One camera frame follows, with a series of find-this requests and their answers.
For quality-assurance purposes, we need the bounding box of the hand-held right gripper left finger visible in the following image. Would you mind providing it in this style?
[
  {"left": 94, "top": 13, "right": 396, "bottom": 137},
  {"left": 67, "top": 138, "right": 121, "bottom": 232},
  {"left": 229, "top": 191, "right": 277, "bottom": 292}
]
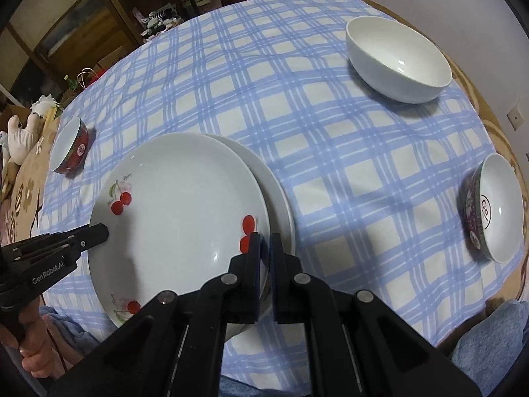
[{"left": 47, "top": 232, "right": 263, "bottom": 397}]

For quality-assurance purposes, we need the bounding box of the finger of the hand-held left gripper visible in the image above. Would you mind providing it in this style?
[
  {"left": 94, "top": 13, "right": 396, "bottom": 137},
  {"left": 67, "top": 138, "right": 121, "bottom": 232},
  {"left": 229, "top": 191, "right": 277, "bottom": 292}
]
[{"left": 0, "top": 223, "right": 110, "bottom": 266}]

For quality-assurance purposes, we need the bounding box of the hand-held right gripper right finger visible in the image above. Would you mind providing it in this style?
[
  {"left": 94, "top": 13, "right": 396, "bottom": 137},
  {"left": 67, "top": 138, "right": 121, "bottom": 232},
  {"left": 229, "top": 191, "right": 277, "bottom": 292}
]
[{"left": 269, "top": 232, "right": 482, "bottom": 397}]

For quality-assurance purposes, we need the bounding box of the red patterned bowl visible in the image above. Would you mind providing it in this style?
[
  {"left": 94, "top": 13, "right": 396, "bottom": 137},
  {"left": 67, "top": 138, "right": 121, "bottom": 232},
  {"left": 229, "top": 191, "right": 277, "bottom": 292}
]
[
  {"left": 459, "top": 153, "right": 525, "bottom": 264},
  {"left": 50, "top": 116, "right": 89, "bottom": 175}
]

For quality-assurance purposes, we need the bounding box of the large white bowl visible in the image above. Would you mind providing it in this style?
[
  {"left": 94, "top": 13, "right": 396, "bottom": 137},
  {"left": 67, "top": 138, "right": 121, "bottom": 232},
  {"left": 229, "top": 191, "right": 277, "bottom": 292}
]
[{"left": 346, "top": 16, "right": 452, "bottom": 104}]

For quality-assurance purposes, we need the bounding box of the person's left hand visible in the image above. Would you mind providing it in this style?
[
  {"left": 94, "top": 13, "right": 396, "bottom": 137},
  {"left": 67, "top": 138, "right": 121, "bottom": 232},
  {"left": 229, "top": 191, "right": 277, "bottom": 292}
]
[{"left": 19, "top": 297, "right": 55, "bottom": 377}]

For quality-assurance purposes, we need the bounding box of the blue checked tablecloth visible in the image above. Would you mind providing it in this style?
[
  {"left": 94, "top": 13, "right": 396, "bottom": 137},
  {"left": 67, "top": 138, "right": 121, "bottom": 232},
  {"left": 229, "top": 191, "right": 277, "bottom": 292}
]
[{"left": 39, "top": 0, "right": 523, "bottom": 397}]

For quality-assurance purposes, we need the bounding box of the white frilly plush toy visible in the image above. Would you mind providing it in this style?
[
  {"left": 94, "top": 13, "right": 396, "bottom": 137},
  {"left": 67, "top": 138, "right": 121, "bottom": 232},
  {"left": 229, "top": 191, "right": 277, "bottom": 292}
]
[{"left": 31, "top": 95, "right": 62, "bottom": 118}]

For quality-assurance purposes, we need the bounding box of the red paper bag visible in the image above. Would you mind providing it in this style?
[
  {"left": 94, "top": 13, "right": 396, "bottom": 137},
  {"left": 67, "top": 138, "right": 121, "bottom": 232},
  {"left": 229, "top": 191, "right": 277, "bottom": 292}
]
[{"left": 78, "top": 66, "right": 109, "bottom": 91}]

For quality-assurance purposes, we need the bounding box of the cardboard box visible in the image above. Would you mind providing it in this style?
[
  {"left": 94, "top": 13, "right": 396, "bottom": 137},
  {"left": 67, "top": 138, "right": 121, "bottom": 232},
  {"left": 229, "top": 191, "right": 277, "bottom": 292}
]
[{"left": 97, "top": 45, "right": 127, "bottom": 69}]

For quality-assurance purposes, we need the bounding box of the blue fleece cloth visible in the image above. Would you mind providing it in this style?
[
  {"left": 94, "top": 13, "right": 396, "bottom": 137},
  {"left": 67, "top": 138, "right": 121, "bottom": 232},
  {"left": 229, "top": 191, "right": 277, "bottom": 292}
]
[{"left": 39, "top": 300, "right": 529, "bottom": 397}]

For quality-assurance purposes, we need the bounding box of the wooden wardrobe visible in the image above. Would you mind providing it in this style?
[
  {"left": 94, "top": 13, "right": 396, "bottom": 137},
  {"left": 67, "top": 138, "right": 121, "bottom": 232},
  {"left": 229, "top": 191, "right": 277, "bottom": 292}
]
[{"left": 0, "top": 0, "right": 137, "bottom": 104}]

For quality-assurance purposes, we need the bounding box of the wicker basket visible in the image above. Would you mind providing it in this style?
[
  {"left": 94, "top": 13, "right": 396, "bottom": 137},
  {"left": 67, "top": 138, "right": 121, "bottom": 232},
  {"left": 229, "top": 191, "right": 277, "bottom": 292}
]
[{"left": 141, "top": 4, "right": 180, "bottom": 40}]

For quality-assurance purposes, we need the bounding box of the white wall socket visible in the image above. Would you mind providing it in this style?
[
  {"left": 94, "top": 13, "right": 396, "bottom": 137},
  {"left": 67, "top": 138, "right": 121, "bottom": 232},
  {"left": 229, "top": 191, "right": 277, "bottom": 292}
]
[{"left": 508, "top": 105, "right": 525, "bottom": 131}]

